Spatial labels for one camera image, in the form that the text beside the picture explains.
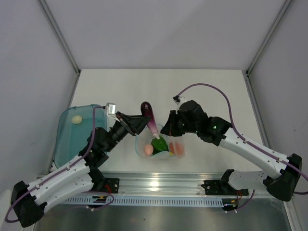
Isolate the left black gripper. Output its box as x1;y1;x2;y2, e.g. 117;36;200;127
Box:
104;112;151;153

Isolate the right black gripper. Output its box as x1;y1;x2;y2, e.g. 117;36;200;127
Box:
161;110;199;137

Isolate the purple toy eggplant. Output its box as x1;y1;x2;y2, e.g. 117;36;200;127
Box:
141;102;160;140

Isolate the green toy bell pepper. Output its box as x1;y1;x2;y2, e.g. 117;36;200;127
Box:
151;136;169;155

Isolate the orange toy fruit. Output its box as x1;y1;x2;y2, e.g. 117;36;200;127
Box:
169;142;185;157

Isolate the clear zip top bag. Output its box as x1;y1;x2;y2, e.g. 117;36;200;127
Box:
135;127;185;159

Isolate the pink toy egg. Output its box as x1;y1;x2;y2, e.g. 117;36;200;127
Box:
144;144;154;156

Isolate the white toy egg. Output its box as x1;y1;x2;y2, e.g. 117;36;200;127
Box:
71;115;83;125

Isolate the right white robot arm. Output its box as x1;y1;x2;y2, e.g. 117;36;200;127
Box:
161;96;302;202

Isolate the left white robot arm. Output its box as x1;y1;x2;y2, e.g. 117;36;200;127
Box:
8;112;150;228

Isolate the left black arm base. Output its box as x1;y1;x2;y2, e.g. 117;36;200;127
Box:
97;178;120;194

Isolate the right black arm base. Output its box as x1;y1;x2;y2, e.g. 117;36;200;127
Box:
201;180;249;196

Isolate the teal plastic tray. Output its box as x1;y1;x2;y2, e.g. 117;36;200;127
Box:
54;104;107;168

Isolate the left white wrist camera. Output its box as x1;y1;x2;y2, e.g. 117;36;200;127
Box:
104;103;116;119

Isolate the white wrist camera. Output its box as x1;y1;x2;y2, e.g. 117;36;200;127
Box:
104;103;116;119
173;95;188;114

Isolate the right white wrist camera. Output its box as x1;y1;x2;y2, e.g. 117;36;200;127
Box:
173;95;188;114

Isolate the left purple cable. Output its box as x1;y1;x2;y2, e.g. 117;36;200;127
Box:
5;106;115;222

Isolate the aluminium mounting rail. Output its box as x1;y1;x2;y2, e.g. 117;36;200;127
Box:
32;171;295;199

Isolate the white slotted cable duct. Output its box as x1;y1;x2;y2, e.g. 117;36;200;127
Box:
62;195;224;207

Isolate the left aluminium frame post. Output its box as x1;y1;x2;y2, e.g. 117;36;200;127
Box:
37;0;81;75

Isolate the aluminium frame post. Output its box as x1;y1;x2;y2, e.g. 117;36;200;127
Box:
37;0;81;75
245;0;295;77

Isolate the right aluminium frame post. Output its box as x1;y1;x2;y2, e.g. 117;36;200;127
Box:
245;0;295;77

